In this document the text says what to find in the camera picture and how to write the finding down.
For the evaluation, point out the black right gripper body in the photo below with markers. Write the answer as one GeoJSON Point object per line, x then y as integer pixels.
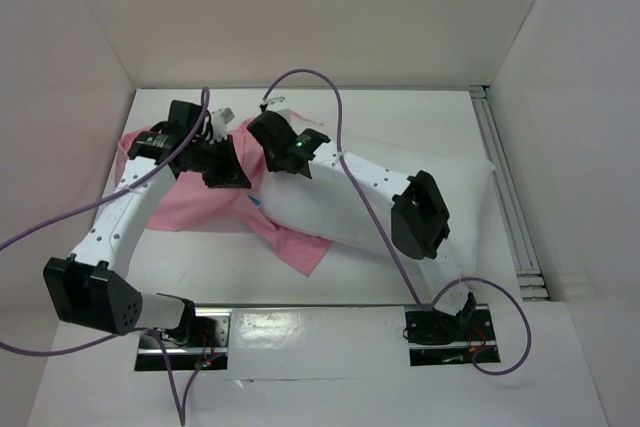
{"type": "Point", "coordinates": [279, 159]}

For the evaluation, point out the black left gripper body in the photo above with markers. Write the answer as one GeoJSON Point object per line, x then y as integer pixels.
{"type": "Point", "coordinates": [199, 153]}

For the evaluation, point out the pink satin pillowcase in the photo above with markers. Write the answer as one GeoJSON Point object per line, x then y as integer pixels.
{"type": "Point", "coordinates": [190, 205]}

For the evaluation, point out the white pillow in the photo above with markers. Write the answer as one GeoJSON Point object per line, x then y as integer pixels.
{"type": "Point", "coordinates": [343, 202]}

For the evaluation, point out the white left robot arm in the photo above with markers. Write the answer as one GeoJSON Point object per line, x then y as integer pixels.
{"type": "Point", "coordinates": [89, 287]}

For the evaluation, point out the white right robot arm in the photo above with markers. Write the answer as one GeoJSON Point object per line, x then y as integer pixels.
{"type": "Point", "coordinates": [419, 226]}

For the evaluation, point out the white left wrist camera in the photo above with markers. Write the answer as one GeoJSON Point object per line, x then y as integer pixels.
{"type": "Point", "coordinates": [219, 121]}

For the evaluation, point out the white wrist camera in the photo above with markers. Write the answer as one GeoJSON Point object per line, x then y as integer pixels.
{"type": "Point", "coordinates": [278, 105]}
{"type": "Point", "coordinates": [219, 121]}

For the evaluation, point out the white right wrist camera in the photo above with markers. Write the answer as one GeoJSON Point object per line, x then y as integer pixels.
{"type": "Point", "coordinates": [278, 105]}

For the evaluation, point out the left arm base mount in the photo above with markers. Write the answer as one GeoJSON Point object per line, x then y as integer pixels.
{"type": "Point", "coordinates": [203, 345]}

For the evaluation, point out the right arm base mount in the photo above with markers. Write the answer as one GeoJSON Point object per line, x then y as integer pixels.
{"type": "Point", "coordinates": [432, 343]}

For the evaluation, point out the aluminium frame rail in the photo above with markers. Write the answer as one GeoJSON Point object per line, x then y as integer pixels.
{"type": "Point", "coordinates": [531, 280]}

